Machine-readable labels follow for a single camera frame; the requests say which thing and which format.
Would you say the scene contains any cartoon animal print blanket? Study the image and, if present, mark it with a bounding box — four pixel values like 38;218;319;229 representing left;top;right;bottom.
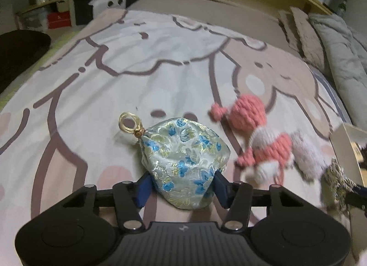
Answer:
1;10;342;265

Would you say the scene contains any beige fluffy pillow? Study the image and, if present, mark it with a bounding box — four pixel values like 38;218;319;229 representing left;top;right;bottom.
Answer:
279;7;331;77

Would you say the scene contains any grey gold twisted cord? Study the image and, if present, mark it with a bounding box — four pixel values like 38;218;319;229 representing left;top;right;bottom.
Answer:
322;158;359;212

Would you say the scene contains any red box on shelf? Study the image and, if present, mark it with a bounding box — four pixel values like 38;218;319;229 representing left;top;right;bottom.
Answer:
47;12;72;29

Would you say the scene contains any white cardboard tray box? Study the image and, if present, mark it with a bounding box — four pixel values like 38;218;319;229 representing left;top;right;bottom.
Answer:
330;123;366;186

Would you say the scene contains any white lavender crochet toy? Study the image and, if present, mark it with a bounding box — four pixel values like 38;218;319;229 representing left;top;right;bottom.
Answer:
290;131;328;181

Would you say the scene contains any pink white crochet doll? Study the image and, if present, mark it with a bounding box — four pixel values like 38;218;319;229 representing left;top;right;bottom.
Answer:
210;94;294;185

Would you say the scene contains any white panda face device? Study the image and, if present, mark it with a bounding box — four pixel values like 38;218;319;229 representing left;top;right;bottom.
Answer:
88;0;126;18

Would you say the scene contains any floral silk pouch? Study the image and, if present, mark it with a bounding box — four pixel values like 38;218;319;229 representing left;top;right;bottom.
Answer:
118;112;231;210

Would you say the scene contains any grey quilted comforter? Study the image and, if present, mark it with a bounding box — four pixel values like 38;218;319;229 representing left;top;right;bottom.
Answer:
309;14;366;129

